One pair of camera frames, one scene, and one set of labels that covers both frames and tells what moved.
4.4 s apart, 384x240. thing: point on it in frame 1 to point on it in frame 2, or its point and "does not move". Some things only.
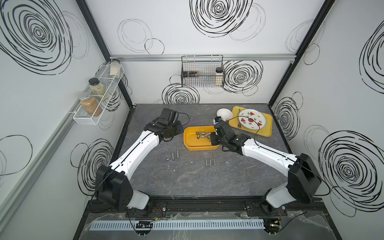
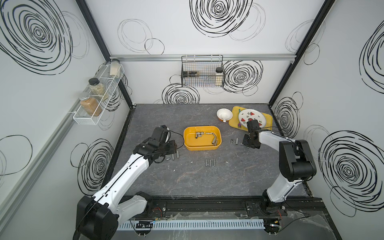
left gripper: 179,127 to 172,146
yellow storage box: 198,138 does not move
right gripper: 213,135 to 245,142
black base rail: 207,206 does not move
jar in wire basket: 219,76 does not move
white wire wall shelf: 88,111 does not move
